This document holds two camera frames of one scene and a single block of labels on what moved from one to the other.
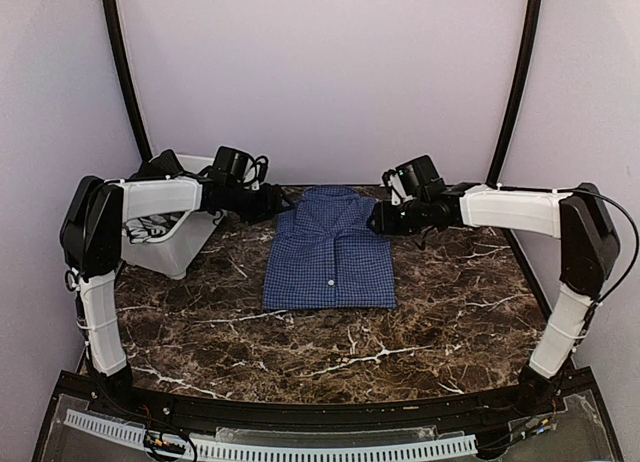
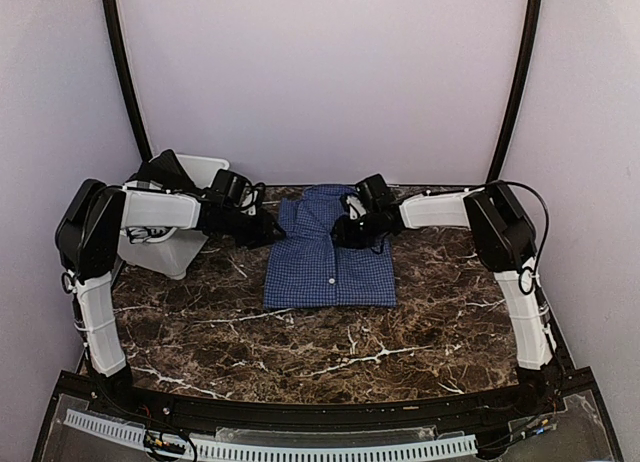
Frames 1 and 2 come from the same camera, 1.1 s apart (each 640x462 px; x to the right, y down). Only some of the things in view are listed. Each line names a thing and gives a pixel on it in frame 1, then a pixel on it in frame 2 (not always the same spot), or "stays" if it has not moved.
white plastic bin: x=176 y=254 stays
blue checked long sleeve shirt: x=323 y=254 stays
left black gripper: x=270 y=205 → x=263 y=234
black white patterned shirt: x=142 y=228 stays
